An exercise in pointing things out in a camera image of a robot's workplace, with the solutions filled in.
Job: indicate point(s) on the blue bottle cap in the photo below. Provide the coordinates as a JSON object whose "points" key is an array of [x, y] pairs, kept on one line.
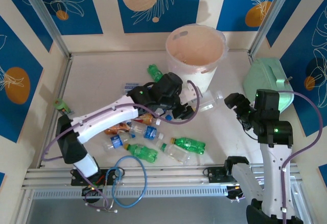
{"points": [[168, 117]]}

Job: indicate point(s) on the aluminium mounting rail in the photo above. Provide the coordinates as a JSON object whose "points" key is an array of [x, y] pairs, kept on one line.
{"points": [[173, 176]]}

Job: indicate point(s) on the red orange label juice bottle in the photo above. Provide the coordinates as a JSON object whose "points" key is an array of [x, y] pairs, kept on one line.
{"points": [[145, 118]]}

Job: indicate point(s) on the small green capped bottle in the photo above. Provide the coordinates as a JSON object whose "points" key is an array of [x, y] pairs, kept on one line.
{"points": [[59, 103]]}

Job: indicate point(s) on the blue stethoscope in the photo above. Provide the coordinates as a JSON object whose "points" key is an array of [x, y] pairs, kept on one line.
{"points": [[116, 173]]}

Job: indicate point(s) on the clear water bottle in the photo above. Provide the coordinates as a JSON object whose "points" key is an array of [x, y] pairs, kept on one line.
{"points": [[129, 86]]}

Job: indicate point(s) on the cream plastic bin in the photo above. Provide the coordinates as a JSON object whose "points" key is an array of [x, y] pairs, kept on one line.
{"points": [[194, 45]]}

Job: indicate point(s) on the green plastic soda bottle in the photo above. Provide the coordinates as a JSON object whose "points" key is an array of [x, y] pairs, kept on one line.
{"points": [[190, 145], [154, 72], [141, 152]]}

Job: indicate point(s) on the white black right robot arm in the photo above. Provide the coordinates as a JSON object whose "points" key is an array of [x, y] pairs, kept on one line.
{"points": [[272, 173]]}

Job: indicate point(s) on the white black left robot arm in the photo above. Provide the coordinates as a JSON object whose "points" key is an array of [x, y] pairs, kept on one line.
{"points": [[107, 118]]}

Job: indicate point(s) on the aluminium frame post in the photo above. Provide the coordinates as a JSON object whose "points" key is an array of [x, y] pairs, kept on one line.
{"points": [[272, 17], [46, 17]]}

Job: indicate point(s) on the white bottle cap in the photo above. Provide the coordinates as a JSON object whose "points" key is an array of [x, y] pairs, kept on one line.
{"points": [[158, 122]]}

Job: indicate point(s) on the brown orange labelled bottle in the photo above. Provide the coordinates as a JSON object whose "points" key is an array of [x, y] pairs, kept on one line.
{"points": [[115, 130]]}

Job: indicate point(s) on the grey metal panel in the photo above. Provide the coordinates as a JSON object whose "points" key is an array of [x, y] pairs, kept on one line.
{"points": [[178, 211]]}

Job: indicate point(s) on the aluminium side rail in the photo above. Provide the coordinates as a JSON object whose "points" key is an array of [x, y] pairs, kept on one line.
{"points": [[63, 81]]}

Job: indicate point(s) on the clear unlabelled plastic bottle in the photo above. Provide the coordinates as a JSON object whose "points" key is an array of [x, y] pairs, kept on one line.
{"points": [[212, 101]]}

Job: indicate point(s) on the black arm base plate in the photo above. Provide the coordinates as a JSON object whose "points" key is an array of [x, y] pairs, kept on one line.
{"points": [[214, 175], [74, 180]]}

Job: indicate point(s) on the mint green zip case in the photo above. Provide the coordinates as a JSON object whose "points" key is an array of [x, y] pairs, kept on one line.
{"points": [[265, 73]]}

